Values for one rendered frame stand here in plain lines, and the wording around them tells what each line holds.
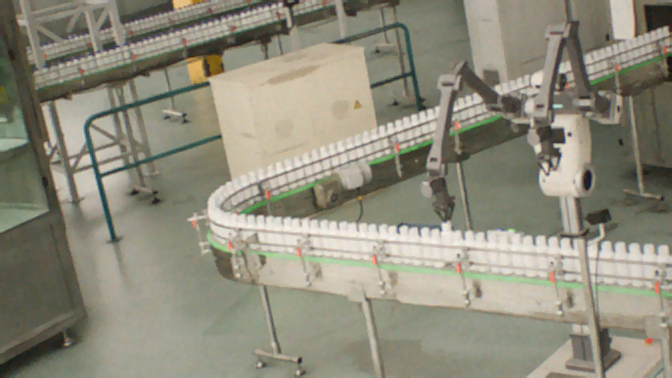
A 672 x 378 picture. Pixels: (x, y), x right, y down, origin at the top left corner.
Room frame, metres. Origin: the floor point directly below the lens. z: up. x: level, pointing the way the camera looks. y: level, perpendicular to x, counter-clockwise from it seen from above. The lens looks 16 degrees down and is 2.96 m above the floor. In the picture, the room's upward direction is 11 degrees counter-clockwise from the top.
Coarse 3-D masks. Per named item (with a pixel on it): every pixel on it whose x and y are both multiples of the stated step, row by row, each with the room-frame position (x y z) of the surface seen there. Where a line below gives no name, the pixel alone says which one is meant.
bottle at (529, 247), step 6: (528, 240) 4.88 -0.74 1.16; (528, 246) 4.88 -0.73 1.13; (534, 246) 4.89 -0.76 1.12; (528, 252) 4.87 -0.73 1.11; (534, 252) 4.88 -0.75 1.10; (528, 258) 4.87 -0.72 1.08; (534, 258) 4.87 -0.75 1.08; (528, 264) 4.87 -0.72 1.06; (534, 264) 4.87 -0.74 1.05; (528, 276) 4.88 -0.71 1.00; (534, 276) 4.87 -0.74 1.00
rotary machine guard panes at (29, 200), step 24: (0, 48) 7.74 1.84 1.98; (0, 72) 7.71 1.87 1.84; (0, 96) 7.68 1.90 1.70; (0, 120) 7.64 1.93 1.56; (0, 144) 7.61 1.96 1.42; (24, 144) 7.74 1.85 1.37; (0, 168) 7.58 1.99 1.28; (24, 168) 7.70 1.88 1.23; (0, 192) 7.54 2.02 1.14; (24, 192) 7.67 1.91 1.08; (0, 216) 7.51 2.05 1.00; (24, 216) 7.63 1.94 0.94
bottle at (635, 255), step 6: (630, 246) 4.59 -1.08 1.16; (636, 246) 4.57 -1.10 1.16; (630, 252) 4.58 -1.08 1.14; (636, 252) 4.57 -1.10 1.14; (630, 258) 4.57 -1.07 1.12; (636, 258) 4.56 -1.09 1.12; (630, 264) 4.57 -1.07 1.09; (630, 270) 4.58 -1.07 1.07; (636, 270) 4.56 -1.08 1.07; (642, 270) 4.56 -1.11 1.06; (630, 276) 4.58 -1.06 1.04; (636, 276) 4.56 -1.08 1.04; (642, 276) 4.56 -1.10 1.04; (636, 282) 4.56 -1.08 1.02; (642, 282) 4.56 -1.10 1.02
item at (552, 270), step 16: (240, 240) 5.96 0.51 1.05; (304, 240) 5.66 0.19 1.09; (384, 240) 5.35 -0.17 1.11; (384, 256) 5.35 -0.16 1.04; (464, 256) 5.05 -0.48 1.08; (560, 256) 4.75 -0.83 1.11; (240, 272) 5.91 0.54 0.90; (304, 272) 5.61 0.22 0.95; (560, 272) 4.75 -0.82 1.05; (656, 272) 4.41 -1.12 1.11; (384, 288) 5.30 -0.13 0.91; (464, 288) 5.01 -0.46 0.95; (656, 288) 4.40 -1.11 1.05; (560, 304) 4.70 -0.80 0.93
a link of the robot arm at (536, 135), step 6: (552, 114) 4.94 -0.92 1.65; (552, 120) 4.95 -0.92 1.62; (534, 126) 4.94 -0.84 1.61; (540, 126) 4.92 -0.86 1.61; (528, 132) 4.91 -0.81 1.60; (534, 132) 4.89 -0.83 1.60; (540, 132) 4.91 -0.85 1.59; (528, 138) 4.91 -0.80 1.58; (534, 138) 4.90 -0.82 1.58; (540, 138) 4.89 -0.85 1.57; (534, 144) 4.90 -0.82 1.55
